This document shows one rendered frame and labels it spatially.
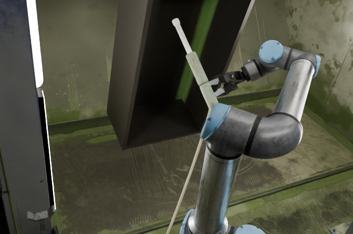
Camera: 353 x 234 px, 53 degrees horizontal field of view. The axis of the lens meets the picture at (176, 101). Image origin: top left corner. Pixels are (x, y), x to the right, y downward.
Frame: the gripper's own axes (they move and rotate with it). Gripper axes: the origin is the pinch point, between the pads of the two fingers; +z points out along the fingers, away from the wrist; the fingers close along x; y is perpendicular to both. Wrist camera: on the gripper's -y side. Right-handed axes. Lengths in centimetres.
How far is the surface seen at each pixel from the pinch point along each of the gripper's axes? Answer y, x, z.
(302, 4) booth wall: 213, 75, -114
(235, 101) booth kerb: 209, 15, -10
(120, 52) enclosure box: 29, 47, 36
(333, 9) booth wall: 185, 50, -128
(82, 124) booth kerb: 120, 42, 113
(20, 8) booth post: -66, 37, 35
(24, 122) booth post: -43, 12, 61
